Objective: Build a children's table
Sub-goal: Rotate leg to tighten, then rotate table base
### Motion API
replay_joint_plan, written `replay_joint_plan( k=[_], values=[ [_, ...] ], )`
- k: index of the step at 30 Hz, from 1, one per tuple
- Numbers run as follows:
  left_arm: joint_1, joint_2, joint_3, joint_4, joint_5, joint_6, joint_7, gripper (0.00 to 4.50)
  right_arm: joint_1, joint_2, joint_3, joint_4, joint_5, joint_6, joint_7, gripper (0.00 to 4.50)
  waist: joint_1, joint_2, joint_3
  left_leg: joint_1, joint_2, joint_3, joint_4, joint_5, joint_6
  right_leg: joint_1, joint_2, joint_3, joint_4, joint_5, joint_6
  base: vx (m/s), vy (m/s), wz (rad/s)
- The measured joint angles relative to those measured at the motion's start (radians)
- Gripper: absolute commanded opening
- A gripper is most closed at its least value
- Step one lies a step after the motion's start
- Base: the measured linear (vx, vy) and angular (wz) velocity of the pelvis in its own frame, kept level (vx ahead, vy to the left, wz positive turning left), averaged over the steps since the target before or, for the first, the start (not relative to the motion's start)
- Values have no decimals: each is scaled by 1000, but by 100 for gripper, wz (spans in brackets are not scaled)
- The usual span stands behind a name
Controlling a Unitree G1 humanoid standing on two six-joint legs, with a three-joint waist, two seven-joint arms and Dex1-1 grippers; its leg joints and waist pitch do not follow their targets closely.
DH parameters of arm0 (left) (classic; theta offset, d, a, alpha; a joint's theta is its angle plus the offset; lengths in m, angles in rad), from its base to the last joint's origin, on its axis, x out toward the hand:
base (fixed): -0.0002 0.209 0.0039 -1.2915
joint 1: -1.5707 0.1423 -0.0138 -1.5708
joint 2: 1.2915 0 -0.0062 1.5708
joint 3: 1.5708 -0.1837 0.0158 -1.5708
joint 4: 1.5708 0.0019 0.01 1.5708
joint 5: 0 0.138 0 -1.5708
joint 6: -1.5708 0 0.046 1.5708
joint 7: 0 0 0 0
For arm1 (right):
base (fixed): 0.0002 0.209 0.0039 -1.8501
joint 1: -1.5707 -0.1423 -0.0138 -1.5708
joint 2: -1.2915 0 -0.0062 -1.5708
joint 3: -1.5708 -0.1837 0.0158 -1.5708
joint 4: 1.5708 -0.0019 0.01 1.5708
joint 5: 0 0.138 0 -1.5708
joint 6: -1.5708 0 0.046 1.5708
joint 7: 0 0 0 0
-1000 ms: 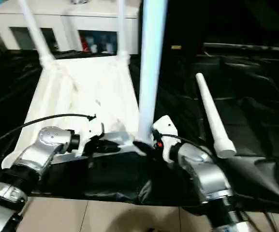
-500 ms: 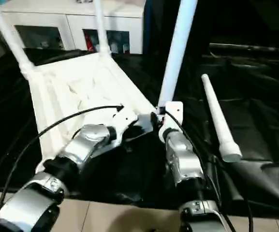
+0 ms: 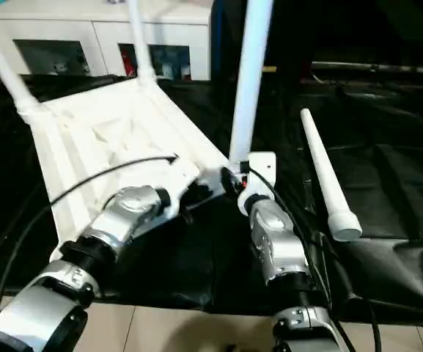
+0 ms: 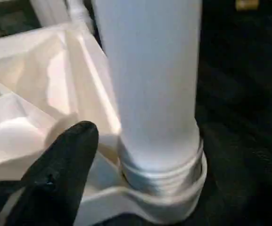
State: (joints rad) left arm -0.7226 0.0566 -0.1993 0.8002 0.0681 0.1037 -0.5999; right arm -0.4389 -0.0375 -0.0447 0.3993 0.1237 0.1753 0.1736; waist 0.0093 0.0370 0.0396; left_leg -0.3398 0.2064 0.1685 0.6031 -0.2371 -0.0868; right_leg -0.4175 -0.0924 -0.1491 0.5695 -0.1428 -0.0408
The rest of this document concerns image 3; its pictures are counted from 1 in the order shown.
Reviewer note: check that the small red item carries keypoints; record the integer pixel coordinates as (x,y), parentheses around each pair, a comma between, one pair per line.
(127,63)

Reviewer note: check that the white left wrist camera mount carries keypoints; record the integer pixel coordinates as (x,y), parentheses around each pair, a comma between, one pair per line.
(176,205)

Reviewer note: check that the long black bar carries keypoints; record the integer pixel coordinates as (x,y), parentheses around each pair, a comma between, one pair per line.
(379,67)

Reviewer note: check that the dark patterned small object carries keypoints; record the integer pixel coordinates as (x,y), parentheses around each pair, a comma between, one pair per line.
(114,1)

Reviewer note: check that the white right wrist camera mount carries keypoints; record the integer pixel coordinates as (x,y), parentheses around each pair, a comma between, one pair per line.
(262,165)

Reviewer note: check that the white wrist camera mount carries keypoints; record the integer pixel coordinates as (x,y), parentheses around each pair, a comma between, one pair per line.
(176,205)
(262,165)

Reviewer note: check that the black mat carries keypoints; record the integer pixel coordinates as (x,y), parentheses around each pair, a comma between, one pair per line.
(379,190)

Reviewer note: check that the small white jar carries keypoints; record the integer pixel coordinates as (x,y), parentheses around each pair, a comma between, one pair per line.
(185,72)

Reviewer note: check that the white cabinet with glass doors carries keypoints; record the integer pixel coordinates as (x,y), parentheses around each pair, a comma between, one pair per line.
(97,33)

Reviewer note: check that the small tan tag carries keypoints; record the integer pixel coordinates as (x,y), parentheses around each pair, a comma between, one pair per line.
(270,68)

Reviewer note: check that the white plastic table leg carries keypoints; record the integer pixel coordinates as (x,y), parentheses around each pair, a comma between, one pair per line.
(249,73)
(141,44)
(324,168)
(9,73)

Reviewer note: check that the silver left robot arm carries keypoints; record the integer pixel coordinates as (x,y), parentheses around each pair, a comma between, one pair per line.
(123,216)

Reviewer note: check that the white plastic table top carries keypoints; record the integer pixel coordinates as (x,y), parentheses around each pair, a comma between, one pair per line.
(105,139)

